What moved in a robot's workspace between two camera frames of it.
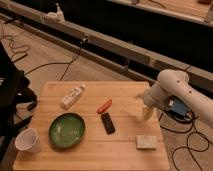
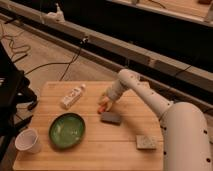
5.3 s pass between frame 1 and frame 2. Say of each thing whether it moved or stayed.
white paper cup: stayed
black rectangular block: moved
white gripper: moved
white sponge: stayed
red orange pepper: stayed
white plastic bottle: stayed
